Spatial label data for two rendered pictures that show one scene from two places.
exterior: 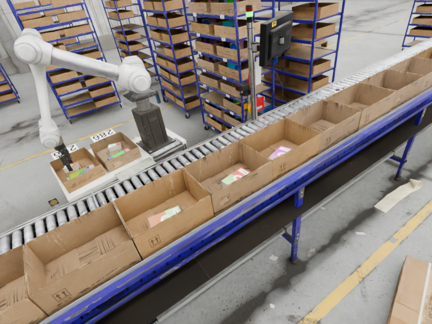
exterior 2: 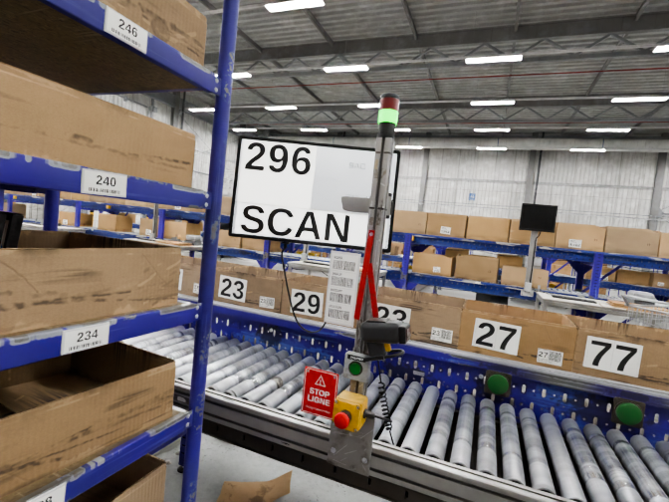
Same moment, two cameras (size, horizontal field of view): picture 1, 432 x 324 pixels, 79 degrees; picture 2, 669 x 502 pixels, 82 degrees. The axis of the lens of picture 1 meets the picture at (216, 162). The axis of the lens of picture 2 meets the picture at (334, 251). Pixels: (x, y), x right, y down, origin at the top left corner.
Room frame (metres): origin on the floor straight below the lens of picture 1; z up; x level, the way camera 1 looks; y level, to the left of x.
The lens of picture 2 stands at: (2.90, 0.32, 1.30)
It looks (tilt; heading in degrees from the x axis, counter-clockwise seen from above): 3 degrees down; 230
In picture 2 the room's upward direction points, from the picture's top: 6 degrees clockwise
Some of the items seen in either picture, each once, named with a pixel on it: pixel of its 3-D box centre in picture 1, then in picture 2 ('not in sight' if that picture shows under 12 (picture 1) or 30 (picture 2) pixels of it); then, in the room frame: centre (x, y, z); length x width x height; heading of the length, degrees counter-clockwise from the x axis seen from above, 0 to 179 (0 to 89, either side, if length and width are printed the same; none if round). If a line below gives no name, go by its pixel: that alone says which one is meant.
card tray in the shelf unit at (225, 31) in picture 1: (237, 28); (13, 132); (2.90, -0.42, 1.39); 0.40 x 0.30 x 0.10; 28
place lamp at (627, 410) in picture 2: not in sight; (629, 413); (1.35, 0.02, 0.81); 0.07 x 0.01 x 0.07; 119
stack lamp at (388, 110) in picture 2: (249, 11); (388, 112); (2.16, -0.41, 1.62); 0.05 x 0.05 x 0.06
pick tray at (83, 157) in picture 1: (77, 168); not in sight; (1.71, 1.07, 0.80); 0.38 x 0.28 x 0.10; 36
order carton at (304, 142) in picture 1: (279, 148); (512, 332); (1.33, -0.40, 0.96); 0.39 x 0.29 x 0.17; 119
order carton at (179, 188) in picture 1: (164, 209); not in sight; (0.95, 0.29, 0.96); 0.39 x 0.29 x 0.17; 119
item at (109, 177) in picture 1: (119, 154); not in sight; (1.93, 0.80, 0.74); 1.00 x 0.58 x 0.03; 125
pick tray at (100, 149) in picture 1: (115, 150); not in sight; (1.89, 0.81, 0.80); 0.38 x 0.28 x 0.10; 34
